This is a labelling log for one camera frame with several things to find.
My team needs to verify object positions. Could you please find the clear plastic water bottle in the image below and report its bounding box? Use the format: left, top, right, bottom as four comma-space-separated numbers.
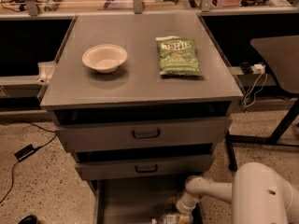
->
151, 214, 178, 224

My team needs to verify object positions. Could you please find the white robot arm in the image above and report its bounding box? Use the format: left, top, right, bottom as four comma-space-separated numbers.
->
176, 162, 299, 224

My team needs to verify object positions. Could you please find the grey bottom drawer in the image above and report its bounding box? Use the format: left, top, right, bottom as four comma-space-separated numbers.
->
93, 173, 206, 224

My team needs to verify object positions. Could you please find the grey drawer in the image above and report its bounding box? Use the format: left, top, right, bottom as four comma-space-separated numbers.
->
75, 154, 214, 180
93, 173, 206, 224
56, 117, 232, 152

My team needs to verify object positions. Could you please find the grey top drawer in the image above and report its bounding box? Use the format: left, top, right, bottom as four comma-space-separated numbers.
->
56, 117, 232, 152

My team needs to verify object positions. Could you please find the grey middle drawer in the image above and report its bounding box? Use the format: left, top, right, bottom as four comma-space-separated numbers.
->
75, 154, 214, 180

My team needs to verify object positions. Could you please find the grey drawer cabinet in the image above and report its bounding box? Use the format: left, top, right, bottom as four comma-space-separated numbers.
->
39, 12, 244, 224

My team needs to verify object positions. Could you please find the black shoe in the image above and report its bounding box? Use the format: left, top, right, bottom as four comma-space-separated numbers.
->
18, 215, 38, 224

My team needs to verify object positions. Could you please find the green chip bag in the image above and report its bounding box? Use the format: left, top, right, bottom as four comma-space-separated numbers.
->
156, 35, 202, 77

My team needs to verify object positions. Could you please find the white power strip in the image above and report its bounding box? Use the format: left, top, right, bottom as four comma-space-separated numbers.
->
240, 63, 265, 74

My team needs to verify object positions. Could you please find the black power adapter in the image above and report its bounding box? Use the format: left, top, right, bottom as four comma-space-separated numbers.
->
15, 145, 35, 161

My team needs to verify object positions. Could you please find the white paper bowl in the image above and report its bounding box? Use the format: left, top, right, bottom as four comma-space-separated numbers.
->
82, 44, 127, 74

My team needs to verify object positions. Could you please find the black coiled tool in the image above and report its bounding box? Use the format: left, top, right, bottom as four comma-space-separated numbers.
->
44, 0, 63, 11

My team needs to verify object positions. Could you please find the white plastic bracket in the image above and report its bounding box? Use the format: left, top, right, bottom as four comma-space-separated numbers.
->
35, 61, 57, 85

